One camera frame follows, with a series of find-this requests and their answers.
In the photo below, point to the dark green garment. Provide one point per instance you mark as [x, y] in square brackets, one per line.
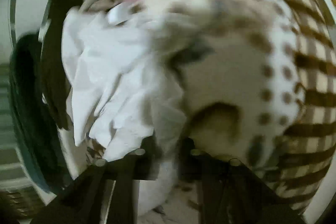
[35, 130]

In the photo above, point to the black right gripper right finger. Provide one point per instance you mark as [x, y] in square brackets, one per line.
[228, 192]

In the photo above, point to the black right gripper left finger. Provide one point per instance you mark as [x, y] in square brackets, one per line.
[104, 192]

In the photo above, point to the cream brown-spotted garment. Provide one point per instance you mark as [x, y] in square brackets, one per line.
[238, 75]

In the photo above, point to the brown checked cloth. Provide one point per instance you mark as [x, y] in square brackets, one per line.
[312, 98]

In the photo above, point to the white crumpled cloth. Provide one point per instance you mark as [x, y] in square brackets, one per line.
[106, 67]

